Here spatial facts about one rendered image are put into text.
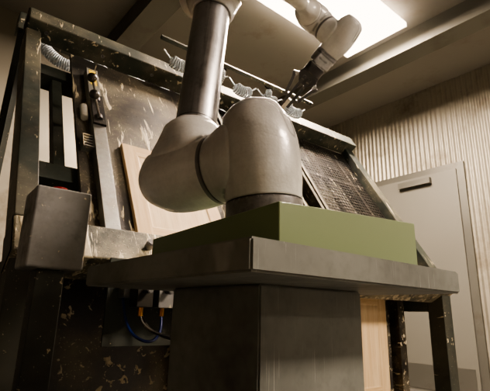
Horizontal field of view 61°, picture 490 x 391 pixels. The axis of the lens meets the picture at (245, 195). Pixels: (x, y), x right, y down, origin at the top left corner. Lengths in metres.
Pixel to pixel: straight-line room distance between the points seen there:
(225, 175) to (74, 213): 0.39
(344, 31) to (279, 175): 1.00
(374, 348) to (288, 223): 1.88
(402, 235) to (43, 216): 0.74
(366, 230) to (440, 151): 4.12
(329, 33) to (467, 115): 3.28
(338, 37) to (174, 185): 1.00
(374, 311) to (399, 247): 1.63
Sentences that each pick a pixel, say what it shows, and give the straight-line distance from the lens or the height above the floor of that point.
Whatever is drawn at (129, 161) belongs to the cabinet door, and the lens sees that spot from 1.66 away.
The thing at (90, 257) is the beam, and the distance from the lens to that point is 1.24.
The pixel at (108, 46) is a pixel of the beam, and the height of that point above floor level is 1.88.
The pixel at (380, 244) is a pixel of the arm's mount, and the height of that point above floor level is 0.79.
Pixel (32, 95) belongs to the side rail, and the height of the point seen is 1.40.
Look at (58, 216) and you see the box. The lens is 1.02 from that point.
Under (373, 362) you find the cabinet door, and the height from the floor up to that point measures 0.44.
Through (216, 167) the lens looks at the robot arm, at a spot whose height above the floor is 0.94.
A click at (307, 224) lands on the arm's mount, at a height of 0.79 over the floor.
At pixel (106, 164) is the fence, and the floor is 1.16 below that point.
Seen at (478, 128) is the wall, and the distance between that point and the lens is 4.73.
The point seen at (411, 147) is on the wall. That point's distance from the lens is 5.00.
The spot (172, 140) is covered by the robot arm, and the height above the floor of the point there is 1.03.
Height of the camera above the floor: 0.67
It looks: 16 degrees up
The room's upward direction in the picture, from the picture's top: 1 degrees clockwise
